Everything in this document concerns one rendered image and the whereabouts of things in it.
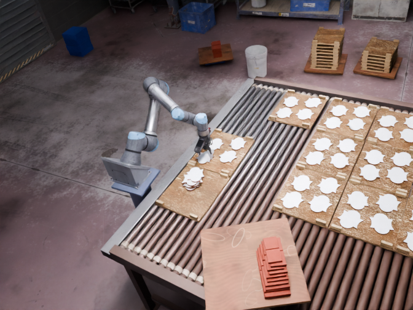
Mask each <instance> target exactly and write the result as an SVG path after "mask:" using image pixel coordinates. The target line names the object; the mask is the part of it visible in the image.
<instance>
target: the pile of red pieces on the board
mask: <svg viewBox="0 0 413 310"><path fill-rule="evenodd" d="M259 246H260V247H258V250H257V251H256V257H257V261H258V267H259V273H260V276H261V282H262V289H263V292H264V299H268V298H277V297H283V296H290V295H291V292H290V289H289V288H290V286H289V281H288V280H289V278H288V270H287V267H286V260H285V255H284V252H283V248H282V245H281V240H280V238H279V237H276V236H273V237H266V238H263V241H261V244H259Z"/></svg>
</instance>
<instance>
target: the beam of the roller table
mask: <svg viewBox="0 0 413 310"><path fill-rule="evenodd" d="M253 84H254V79H251V78H248V79H247V80H246V81H245V82H244V83H243V85H242V86H241V87H240V88H239V89H238V90H237V91H236V93H235V94H234V95H233V96H232V98H231V99H230V100H229V101H228V102H227V103H226V104H225V105H224V107H223V108H222V109H221V110H220V112H219V113H218V114H217V115H216V116H215V117H214V118H213V120H212V121H211V122H210V123H209V124H208V127H210V128H211V129H210V130H211V132H210V135H211V134H212V133H213V131H214V129H215V128H216V129H217V128H218V127H219V126H220V125H221V124H222V122H223V121H224V120H225V118H226V117H227V116H228V115H229V114H230V112H231V111H232V110H233V109H234V108H235V107H236V105H237V104H238V103H239V102H240V100H241V99H242V98H243V97H244V96H245V95H246V93H247V92H248V91H249V90H250V88H251V87H252V85H253ZM199 138H200V137H199V136H198V137H197V138H196V139H195V140H194V142H193V143H192V144H191V145H190V147H188V149H187V150H186V151H185V152H184V153H183V154H182V156H181V157H180V158H179V159H178V160H177V161H176V162H175V164H174V165H173V166H172V167H171V168H170V170H169V171H168V172H167V173H166V174H165V175H164V176H163V178H162V179H161V180H160V181H159V182H158V183H157V184H156V185H155V187H154V188H153V189H152V190H151V192H150V193H149V194H148V195H147V196H146V197H145V198H144V200H143V201H142V202H141V203H140V204H139V206H137V208H136V209H135V210H134V211H133V212H132V214H131V215H130V216H129V217H128V218H127V219H126V220H125V221H124V223H123V224H122V225H121V226H120V228H119V229H118V230H117V231H116V232H115V233H114V234H113V235H112V237H111V238H110V239H109V240H108V241H107V243H105V245H104V246H103V247H102V248H101V252H102V254H103V255H104V256H106V257H108V258H110V259H112V257H111V255H110V253H109V251H110V249H111V248H112V247H113V246H114V245H115V244H116V245H118V246H120V245H121V243H122V242H123V241H124V240H125V239H126V238H127V237H128V236H129V235H130V233H131V232H132V231H133V230H134V229H135V228H136V226H137V225H138V223H139V222H140V221H141V220H142V219H143V218H144V216H145V215H146V214H147V213H148V211H150V209H151V208H152V207H153V206H154V204H155V203H156V200H158V199H159V198H160V196H161V195H162V194H163V193H164V192H165V191H166V190H167V188H168V187H169V186H170V185H171V184H172V183H173V181H174V180H175V179H176V177H177V176H178V175H179V174H180V173H181V172H182V171H183V169H184V168H185V167H186V165H187V163H188V162H189V160H191V159H192V158H193V156H194V155H195V154H196V153H195V152H194V148H195V146H196V144H197V142H198V140H199Z"/></svg>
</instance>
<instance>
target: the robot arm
mask: <svg viewBox="0 0 413 310"><path fill-rule="evenodd" d="M143 88H144V90H145V91H146V92H147V93H148V94H149V97H150V99H151V100H150V104H149V110H148V114H147V119H146V126H145V130H144V131H143V132H130V133H129V134H128V139H127V144H126V147H125V152H124V153H123V155H122V157H121V158H120V162H123V163H126V164H131V165H137V166H141V151H146V152H153V151H155V150H156V149H157V148H158V146H159V141H158V139H157V134H156V130H157V123H158V120H159V114H160V108H161V105H162V106H163V107H164V108H165V109H166V110H167V111H168V112H170V113H171V115H172V118H173V119H175V120H177V121H182V122H185V123H188V124H192V125H195V126H197V130H198V135H199V137H200V138H199V140H198V142H197V144H196V146H195V148H194V152H195V153H198V155H200V153H201V150H202V149H205V150H206V149H207V151H206V152H207V153H208V155H209V157H210V159H213V153H214V150H213V149H211V148H210V145H212V144H213V140H212V138H210V131H209V130H208V123H207V121H208V120H207V116H206V114H204V113H198V114H197V115H196V114H192V113H190V112H187V111H184V110H182V109H181V108H180V107H179V106H178V105H177V104H176V103H175V102H174V101H173V100H172V99H171V98H170V97H169V96H168V93H169V86H168V84H167V83H166V82H164V81H161V80H159V79H157V78H154V77H147V78H146V79H145V80H144V82H143ZM211 140H212V143H211Z"/></svg>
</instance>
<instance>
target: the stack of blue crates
mask: <svg viewBox="0 0 413 310"><path fill-rule="evenodd" d="M62 36H63V39H64V41H65V44H67V45H66V48H67V50H68V51H69V54H70V55H73V56H78V57H83V56H85V55H87V54H88V53H89V52H90V51H92V50H93V49H94V48H93V45H92V43H91V41H90V36H89V34H88V31H87V28H86V27H79V26H73V27H71V28H70V29H68V30H67V31H65V32H64V33H63V34H62Z"/></svg>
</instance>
